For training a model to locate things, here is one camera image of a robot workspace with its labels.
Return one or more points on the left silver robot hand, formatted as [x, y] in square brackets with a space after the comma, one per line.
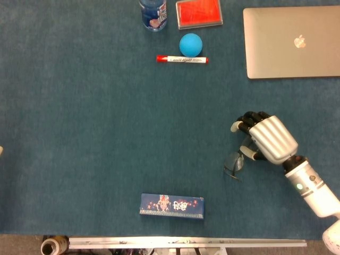
[0, 151]

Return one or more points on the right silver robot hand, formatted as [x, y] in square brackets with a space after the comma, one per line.
[273, 140]

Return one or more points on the wire-frame eyeglasses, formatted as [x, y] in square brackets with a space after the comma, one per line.
[235, 162]

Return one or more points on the silver laptop with apple logo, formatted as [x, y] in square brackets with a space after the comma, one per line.
[292, 42]

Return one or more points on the brown tape roll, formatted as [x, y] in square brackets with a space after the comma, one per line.
[51, 245]

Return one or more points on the teal felt table mat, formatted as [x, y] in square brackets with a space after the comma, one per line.
[106, 119]

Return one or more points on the dark blue printed box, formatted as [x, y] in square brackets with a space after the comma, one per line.
[172, 206]

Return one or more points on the red whiteboard marker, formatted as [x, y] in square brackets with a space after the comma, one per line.
[183, 59]

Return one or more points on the blue ball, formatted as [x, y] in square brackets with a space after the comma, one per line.
[191, 44]

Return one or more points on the red stamp ink pad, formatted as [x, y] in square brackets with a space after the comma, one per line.
[199, 13]

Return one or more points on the blue-label plastic bottle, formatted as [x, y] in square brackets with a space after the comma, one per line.
[154, 16]

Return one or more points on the long white metal bar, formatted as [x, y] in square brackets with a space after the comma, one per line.
[186, 243]

